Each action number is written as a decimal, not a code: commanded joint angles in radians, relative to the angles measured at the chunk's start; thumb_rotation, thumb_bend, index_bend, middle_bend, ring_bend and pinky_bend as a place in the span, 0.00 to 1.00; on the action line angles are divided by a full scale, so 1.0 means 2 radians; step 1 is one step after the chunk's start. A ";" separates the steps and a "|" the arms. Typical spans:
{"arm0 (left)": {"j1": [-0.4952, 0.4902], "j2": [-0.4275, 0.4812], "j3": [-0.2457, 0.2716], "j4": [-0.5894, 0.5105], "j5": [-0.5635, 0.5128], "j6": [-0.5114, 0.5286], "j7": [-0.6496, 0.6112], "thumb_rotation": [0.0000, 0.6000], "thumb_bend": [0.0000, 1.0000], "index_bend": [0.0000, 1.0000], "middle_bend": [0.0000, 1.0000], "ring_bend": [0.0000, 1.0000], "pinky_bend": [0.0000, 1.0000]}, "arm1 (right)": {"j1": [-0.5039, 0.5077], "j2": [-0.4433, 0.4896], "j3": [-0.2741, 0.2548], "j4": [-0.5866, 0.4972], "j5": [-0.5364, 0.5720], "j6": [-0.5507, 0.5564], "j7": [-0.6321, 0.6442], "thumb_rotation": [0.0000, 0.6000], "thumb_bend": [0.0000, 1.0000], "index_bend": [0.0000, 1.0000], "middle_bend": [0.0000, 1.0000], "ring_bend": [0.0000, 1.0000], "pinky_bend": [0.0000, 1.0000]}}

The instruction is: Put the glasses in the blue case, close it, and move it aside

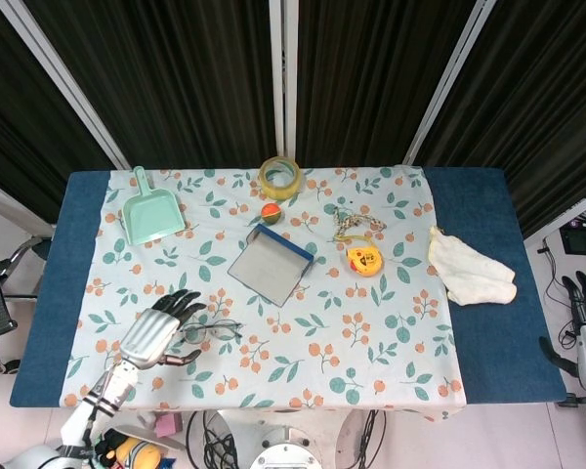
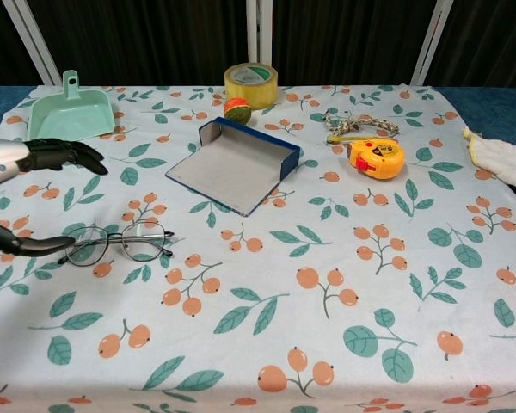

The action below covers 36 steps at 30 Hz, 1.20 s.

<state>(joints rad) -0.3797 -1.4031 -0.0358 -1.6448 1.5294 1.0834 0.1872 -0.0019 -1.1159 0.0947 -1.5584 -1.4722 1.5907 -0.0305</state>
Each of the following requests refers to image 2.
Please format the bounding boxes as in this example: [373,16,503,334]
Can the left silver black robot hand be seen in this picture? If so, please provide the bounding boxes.
[0,138,109,259]

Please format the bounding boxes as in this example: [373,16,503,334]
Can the wire-rimmed eyeglasses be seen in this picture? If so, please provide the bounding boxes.
[58,222,175,268]

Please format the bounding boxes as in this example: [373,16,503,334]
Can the blue box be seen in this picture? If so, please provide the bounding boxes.
[164,115,302,217]

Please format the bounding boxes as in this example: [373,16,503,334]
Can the mint green plastic dustpan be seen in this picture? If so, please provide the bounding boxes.
[27,70,114,143]

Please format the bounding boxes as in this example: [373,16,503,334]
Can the black pleated curtain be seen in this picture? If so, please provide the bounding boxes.
[0,0,516,89]

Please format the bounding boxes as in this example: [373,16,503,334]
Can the orange green small ball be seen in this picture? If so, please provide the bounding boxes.
[223,97,252,126]

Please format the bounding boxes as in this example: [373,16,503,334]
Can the yellow packing tape roll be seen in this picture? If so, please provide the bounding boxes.
[223,63,280,111]

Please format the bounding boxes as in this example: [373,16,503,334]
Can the floral fruit print tablecloth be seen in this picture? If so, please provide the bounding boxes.
[0,84,516,413]

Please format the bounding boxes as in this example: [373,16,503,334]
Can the yellow tape measure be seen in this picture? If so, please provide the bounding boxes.
[326,135,407,179]

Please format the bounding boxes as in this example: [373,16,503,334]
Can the white cloth yellow trim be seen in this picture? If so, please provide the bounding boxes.
[462,126,516,211]

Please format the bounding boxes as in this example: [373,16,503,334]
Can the white metal frame post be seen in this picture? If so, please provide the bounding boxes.
[2,0,65,87]
[245,0,274,65]
[410,0,447,86]

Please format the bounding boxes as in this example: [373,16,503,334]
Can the knotted braided rope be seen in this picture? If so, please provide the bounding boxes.
[323,108,402,140]

